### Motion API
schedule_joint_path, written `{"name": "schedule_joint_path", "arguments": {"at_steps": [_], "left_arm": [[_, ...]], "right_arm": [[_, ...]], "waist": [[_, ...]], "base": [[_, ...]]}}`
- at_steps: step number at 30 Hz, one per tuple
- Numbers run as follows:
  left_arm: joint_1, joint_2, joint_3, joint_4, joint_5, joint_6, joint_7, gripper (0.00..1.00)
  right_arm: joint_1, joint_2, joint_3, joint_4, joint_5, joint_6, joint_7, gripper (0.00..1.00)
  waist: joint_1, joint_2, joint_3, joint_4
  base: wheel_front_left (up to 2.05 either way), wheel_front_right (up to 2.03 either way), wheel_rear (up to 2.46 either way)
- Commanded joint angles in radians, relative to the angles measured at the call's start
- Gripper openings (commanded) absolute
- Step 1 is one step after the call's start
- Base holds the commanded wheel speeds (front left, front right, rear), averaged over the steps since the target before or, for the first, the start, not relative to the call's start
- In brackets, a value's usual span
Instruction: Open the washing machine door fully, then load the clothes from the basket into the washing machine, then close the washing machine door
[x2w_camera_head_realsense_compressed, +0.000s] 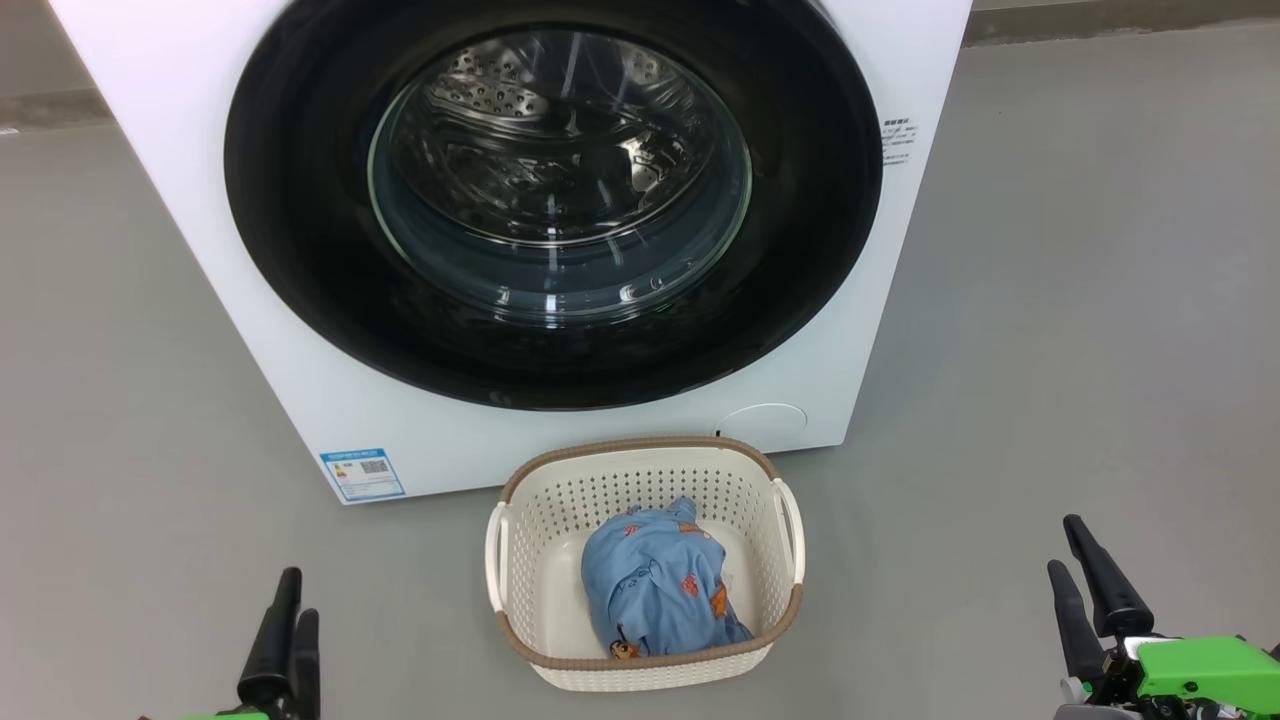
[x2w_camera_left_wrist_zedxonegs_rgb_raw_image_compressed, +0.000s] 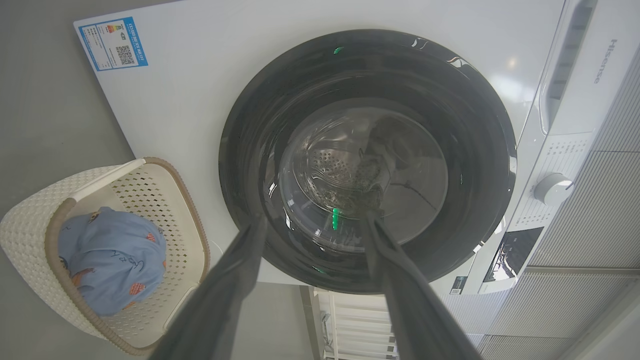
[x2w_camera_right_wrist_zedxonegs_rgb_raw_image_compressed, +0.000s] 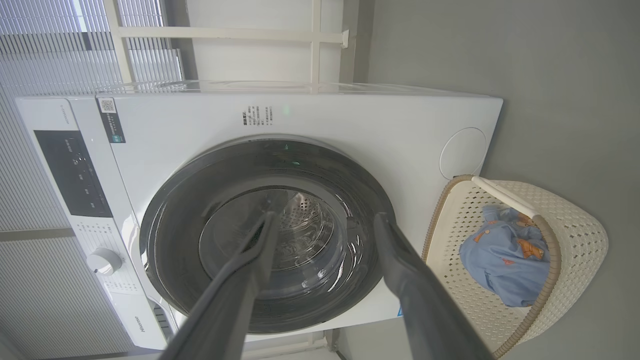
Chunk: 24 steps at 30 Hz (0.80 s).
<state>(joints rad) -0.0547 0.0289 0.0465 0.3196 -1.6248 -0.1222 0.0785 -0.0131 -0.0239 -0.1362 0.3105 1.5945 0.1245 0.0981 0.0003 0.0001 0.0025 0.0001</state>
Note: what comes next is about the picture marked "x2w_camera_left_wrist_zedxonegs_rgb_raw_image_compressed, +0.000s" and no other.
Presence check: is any cream perforated laundry basket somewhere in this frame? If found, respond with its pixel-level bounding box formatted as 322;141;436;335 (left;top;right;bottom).
0;157;211;357

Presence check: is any white slatted rack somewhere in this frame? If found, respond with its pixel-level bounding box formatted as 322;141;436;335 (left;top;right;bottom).
300;286;401;360

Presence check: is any blue energy label sticker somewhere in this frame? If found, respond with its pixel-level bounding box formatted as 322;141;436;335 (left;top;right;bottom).
78;17;149;72

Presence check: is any white detergent drawer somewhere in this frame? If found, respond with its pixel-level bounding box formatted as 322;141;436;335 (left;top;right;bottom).
539;0;640;136

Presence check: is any white front-load washing machine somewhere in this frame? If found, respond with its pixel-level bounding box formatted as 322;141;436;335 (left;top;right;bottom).
74;0;640;296

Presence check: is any black washing machine display panel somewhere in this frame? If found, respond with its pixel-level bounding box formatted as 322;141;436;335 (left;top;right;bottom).
482;226;544;293

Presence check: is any round black glass washer door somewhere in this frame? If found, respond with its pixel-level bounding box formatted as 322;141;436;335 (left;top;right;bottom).
218;28;517;295

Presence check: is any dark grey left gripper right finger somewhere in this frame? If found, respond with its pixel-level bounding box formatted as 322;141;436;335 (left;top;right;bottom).
360;211;482;360

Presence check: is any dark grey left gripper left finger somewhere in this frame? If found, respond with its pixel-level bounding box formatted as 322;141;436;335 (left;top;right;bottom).
150;216;269;360

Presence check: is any blue patterned garment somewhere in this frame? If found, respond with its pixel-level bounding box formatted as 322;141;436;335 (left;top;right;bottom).
57;206;167;317

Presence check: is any white control dial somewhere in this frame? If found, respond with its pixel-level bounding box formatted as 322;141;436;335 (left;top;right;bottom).
533;172;575;207

